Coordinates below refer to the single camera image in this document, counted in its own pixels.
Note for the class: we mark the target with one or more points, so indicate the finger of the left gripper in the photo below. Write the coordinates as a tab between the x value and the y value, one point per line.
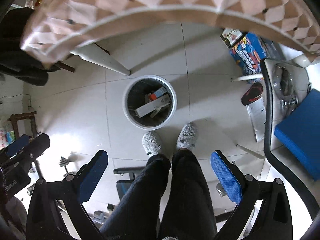
30	153
14	148

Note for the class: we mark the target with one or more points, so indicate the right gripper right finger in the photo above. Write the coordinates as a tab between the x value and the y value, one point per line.
274	219

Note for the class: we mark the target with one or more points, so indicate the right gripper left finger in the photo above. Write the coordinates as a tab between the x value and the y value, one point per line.
44	220

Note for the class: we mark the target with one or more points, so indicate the white Doctor toothpaste box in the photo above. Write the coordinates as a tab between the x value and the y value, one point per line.
151	106

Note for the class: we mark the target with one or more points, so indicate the white round trash bin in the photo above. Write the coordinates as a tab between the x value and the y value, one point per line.
144	90

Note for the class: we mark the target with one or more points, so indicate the small metal dumbbell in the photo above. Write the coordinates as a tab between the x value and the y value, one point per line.
64	162

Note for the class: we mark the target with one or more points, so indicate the right leg dark trousers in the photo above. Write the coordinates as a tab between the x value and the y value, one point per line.
189	212

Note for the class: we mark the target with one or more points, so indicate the leg dark trousers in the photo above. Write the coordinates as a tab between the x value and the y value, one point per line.
189	212
136	215

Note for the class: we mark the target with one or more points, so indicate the left leg dark trousers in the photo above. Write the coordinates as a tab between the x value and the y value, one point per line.
136	215

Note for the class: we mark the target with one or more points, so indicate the blue cushion pad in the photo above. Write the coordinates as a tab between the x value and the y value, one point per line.
299	132

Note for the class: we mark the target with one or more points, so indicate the white table leg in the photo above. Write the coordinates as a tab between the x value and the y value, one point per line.
96	55

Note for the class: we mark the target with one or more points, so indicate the grey left fluffy slipper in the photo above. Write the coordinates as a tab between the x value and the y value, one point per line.
152	143

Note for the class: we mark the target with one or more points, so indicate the grey fluffy slipper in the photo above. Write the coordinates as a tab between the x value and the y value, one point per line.
152	143
188	137

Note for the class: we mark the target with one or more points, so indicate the white paper booklet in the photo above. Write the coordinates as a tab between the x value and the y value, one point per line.
257	114

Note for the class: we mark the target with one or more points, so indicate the grey right fluffy slipper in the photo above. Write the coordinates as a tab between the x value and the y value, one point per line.
188	137

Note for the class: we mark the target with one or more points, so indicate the black red slipper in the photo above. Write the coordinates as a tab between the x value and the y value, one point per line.
253	94

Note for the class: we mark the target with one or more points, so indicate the pink brown checkered tablecloth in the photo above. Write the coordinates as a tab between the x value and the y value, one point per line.
57	27

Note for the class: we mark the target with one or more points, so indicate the blue colourful toy box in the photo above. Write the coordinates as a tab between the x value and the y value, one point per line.
250	50

